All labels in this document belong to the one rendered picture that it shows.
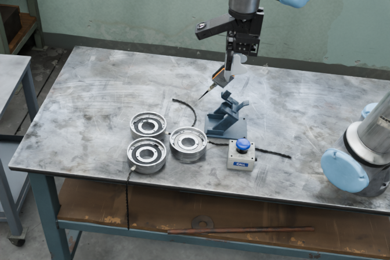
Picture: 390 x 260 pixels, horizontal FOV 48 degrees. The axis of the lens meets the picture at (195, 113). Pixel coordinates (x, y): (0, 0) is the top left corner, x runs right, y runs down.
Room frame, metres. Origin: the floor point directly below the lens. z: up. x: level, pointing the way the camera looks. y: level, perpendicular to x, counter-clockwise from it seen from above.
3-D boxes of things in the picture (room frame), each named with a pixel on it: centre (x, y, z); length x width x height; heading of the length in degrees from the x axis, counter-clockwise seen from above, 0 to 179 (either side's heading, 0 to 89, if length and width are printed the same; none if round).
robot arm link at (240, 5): (0.99, -0.09, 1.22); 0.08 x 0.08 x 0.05
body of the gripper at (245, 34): (0.99, -0.10, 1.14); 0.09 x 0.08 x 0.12; 89
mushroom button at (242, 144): (0.86, -0.14, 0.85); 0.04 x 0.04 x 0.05
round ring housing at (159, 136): (0.94, 0.13, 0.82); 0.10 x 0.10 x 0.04
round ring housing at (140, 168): (0.83, 0.12, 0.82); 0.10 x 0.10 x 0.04
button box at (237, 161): (0.86, -0.14, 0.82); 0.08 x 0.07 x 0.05; 88
